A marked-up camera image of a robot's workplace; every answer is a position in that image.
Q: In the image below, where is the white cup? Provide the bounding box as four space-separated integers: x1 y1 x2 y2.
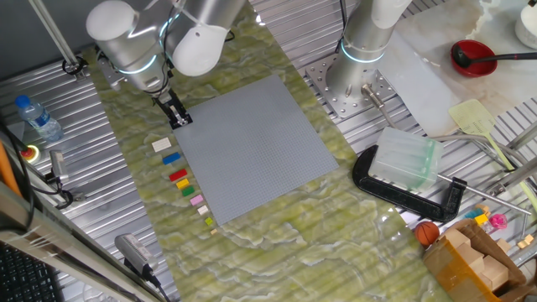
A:
514 3 537 50

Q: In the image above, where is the white marble pattern mat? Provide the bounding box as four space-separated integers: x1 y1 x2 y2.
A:
377 0 537 138

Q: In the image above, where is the grey depth camera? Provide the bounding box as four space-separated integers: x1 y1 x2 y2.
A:
113 232 157 278
46 149 70 185

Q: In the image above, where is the black C-clamp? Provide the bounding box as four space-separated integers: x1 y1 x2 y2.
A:
352 144 532 224

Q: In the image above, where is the aluminium profile bar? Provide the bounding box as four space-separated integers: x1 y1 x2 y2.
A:
505 120 537 152
487 155 537 198

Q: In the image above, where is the black keyboard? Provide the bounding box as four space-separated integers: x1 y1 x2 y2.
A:
0 241 65 302

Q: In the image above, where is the metal tripod pole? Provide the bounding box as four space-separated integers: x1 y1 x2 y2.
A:
27 0 89 81

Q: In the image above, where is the brown cardboard box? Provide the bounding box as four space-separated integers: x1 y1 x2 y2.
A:
422 217 534 302

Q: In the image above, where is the translucent plastic box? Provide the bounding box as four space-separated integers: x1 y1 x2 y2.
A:
368 126 445 193

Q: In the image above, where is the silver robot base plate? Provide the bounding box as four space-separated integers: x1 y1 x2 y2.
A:
305 53 398 120

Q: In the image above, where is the black Lego plate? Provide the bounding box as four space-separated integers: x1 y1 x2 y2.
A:
168 112 194 130

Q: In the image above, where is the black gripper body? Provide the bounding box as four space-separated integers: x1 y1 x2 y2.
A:
154 88 184 114

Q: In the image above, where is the large grey Lego baseplate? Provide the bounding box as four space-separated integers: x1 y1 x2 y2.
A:
172 74 340 227

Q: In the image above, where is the small toy basketball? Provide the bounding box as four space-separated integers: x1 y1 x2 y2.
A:
414 221 441 247

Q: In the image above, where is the red bowl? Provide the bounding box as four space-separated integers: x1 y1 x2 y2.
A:
450 39 498 79

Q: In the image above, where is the white Lego plate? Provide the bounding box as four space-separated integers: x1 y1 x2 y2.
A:
151 137 173 153

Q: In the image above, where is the pink toy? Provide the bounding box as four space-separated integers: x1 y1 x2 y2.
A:
488 212 509 231

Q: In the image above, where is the black ladle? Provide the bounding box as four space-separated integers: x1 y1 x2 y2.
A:
451 43 537 70

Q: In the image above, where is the red emergency stop button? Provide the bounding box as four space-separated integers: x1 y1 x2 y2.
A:
19 144 41 165

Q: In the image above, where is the clear water bottle blue cap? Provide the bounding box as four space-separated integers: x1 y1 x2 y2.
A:
14 94 65 143

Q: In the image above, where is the pale yellow slotted spatula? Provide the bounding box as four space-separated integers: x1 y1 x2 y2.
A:
447 98 537 213

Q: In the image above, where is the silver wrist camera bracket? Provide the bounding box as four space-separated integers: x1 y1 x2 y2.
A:
96 48 128 91

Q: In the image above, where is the green marble pattern mat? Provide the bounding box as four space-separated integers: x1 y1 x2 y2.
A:
81 0 444 302

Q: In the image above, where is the wooden block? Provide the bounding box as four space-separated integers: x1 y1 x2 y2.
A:
481 255 510 291
455 242 486 270
443 228 472 249

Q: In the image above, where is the metal camera mount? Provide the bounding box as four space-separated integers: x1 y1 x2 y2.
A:
44 171 87 211

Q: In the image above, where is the aluminium frame rail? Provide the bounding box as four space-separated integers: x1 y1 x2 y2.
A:
0 180 167 302

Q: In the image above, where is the orange pole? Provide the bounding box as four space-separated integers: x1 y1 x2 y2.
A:
0 140 22 198

